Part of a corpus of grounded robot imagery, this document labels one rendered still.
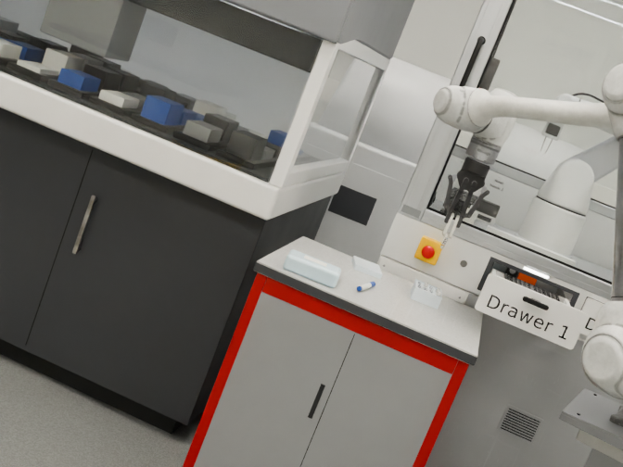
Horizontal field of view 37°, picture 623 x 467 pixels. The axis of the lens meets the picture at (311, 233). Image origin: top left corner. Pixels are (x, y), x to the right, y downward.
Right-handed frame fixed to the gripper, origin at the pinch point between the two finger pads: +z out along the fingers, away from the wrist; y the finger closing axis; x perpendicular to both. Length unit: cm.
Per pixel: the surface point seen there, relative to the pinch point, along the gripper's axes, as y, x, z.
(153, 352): -71, 10, 75
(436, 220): -3.2, 22.3, 2.9
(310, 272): -32, -33, 22
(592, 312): 51, 15, 10
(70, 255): -107, 13, 57
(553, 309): 33.6, -15.4, 9.0
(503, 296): 19.9, -14.1, 11.1
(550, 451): 58, 16, 57
